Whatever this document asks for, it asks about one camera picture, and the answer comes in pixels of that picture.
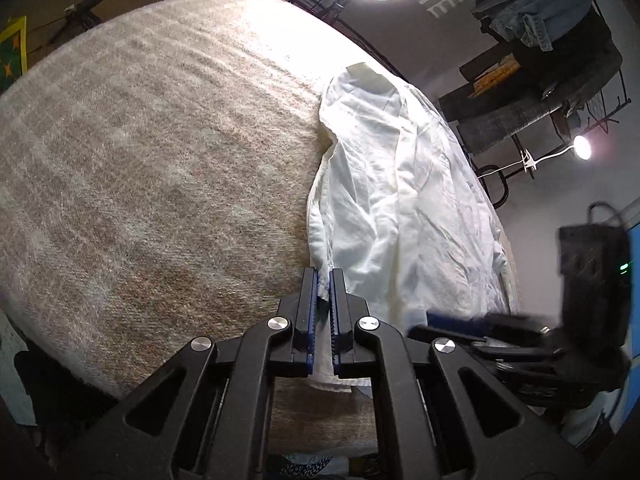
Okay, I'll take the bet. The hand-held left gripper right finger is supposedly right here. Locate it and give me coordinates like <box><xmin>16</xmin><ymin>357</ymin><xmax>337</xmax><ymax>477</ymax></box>
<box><xmin>330</xmin><ymin>268</ymin><xmax>592</xmax><ymax>480</ymax></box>

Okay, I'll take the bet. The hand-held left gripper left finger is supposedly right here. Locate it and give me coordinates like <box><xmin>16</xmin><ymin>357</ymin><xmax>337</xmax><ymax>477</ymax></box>
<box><xmin>60</xmin><ymin>268</ymin><xmax>319</xmax><ymax>480</ymax></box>

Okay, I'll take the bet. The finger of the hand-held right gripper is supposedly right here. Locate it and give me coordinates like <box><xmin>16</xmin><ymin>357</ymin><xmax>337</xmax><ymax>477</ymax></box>
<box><xmin>426</xmin><ymin>311</ymin><xmax>501</xmax><ymax>337</ymax></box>
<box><xmin>408</xmin><ymin>325</ymin><xmax>501</xmax><ymax>361</ymax></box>

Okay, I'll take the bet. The white shirt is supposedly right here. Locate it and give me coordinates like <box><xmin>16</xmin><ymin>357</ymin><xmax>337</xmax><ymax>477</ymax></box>
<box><xmin>305</xmin><ymin>61</ymin><xmax>518</xmax><ymax>395</ymax></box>

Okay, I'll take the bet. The black metal clothes rack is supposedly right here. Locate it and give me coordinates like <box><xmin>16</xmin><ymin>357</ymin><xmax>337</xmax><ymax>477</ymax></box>
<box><xmin>547</xmin><ymin>0</ymin><xmax>632</xmax><ymax>137</ymax></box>

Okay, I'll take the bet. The white lamp gooseneck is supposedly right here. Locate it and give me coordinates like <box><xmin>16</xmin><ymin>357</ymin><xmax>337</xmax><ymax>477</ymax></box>
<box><xmin>477</xmin><ymin>145</ymin><xmax>576</xmax><ymax>177</ymax></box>

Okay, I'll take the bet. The beige checked blanket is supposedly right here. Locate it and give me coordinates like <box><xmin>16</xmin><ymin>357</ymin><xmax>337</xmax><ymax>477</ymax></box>
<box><xmin>0</xmin><ymin>0</ymin><xmax>521</xmax><ymax>453</ymax></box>

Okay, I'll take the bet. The yellow folded cloth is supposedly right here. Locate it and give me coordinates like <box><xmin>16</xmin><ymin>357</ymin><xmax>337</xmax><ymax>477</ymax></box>
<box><xmin>471</xmin><ymin>54</ymin><xmax>522</xmax><ymax>97</ymax></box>

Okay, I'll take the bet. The denim jacket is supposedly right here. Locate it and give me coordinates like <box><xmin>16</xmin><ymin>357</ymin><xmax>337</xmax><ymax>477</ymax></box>
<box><xmin>470</xmin><ymin>0</ymin><xmax>597</xmax><ymax>52</ymax></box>

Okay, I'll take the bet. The dark tripod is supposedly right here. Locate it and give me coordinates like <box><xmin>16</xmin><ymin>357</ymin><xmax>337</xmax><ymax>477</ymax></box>
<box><xmin>27</xmin><ymin>0</ymin><xmax>107</xmax><ymax>53</ymax></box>

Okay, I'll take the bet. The green yellow wall poster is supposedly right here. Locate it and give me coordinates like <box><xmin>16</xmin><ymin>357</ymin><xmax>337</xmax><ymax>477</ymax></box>
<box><xmin>0</xmin><ymin>16</ymin><xmax>27</xmax><ymax>94</ymax></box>

